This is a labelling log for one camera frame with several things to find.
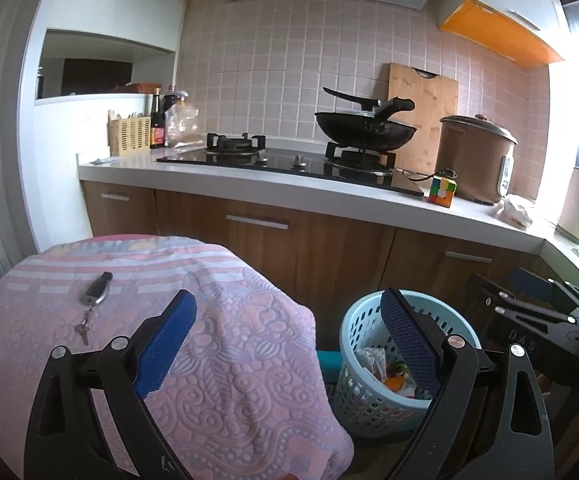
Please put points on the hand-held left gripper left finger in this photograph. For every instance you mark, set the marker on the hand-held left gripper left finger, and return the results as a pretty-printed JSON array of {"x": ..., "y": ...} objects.
[{"x": 167, "y": 345}]

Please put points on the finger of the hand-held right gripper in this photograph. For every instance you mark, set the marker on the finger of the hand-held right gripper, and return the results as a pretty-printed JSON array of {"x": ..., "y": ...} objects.
[
  {"x": 532, "y": 285},
  {"x": 499, "y": 300}
]

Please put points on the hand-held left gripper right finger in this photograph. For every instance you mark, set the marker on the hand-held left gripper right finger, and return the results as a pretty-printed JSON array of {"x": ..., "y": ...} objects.
[{"x": 412, "y": 340}]

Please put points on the green patterned wrapper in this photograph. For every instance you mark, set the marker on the green patterned wrapper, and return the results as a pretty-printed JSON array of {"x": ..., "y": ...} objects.
[{"x": 398, "y": 367}]

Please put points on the white wrapper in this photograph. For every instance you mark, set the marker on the white wrapper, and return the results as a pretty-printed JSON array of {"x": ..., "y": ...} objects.
[{"x": 372, "y": 360}]

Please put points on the orange plastic bottle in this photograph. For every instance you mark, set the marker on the orange plastic bottle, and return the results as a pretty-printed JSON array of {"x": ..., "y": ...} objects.
[{"x": 394, "y": 383}]

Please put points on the light blue perforated basket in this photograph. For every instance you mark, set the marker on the light blue perforated basket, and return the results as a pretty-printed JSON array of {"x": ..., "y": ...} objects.
[{"x": 364, "y": 410}]

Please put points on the white crumpled cloth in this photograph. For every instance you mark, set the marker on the white crumpled cloth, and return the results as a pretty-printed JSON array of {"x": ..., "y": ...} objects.
[{"x": 517, "y": 212}]

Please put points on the beige electric kettle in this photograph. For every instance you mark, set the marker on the beige electric kettle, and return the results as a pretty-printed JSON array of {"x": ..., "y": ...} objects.
[{"x": 574, "y": 210}]

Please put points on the pink patterned tablecloth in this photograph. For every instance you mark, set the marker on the pink patterned tablecloth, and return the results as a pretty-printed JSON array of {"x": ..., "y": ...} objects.
[{"x": 244, "y": 385}]

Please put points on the teal box with black band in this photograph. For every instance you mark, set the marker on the teal box with black band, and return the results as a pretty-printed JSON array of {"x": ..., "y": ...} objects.
[{"x": 328, "y": 366}]

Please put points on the black key fob with keys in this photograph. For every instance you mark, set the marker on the black key fob with keys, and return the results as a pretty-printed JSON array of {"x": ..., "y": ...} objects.
[{"x": 96, "y": 290}]

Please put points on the colourful puzzle cube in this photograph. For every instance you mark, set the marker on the colourful puzzle cube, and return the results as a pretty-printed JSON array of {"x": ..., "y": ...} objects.
[{"x": 442, "y": 192}]

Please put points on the wooden base cabinet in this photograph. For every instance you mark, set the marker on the wooden base cabinet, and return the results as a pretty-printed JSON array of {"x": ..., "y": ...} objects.
[{"x": 319, "y": 255}]

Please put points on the brown rice cooker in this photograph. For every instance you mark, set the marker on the brown rice cooker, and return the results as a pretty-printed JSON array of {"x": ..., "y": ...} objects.
[{"x": 469, "y": 165}]

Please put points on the black burner grate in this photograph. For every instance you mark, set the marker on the black burner grate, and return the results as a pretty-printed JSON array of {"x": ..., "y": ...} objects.
[
  {"x": 359, "y": 160},
  {"x": 234, "y": 142}
]

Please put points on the black glass gas stove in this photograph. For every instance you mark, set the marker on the black glass gas stove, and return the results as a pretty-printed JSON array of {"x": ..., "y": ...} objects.
[{"x": 219, "y": 161}]

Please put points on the silver stove knob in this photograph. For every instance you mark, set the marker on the silver stove knob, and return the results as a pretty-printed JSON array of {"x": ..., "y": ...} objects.
[
  {"x": 262, "y": 156},
  {"x": 298, "y": 161}
]

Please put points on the black wok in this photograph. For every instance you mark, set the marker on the black wok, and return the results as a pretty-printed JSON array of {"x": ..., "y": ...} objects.
[{"x": 364, "y": 132}]

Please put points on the beige slotted utensil holder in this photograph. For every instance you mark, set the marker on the beige slotted utensil holder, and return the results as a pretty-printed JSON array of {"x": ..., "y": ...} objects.
[{"x": 129, "y": 135}]

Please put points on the dark soy sauce bottle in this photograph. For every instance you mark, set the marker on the dark soy sauce bottle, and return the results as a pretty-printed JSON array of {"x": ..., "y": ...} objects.
[{"x": 157, "y": 130}]

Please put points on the clear plastic bag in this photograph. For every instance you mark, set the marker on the clear plastic bag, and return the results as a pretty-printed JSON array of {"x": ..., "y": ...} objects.
[{"x": 184, "y": 127}]

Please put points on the wooden cutting board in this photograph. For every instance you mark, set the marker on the wooden cutting board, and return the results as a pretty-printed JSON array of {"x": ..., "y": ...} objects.
[{"x": 419, "y": 90}]

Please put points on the black cooking utensil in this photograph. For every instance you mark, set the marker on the black cooking utensil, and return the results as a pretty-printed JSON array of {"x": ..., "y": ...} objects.
[{"x": 344, "y": 97}]

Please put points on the brown woven tray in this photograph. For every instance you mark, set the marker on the brown woven tray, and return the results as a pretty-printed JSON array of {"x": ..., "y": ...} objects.
[{"x": 144, "y": 87}]

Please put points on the white wall cabinet orange underside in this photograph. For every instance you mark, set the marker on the white wall cabinet orange underside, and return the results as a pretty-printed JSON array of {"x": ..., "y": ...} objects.
[{"x": 499, "y": 30}]

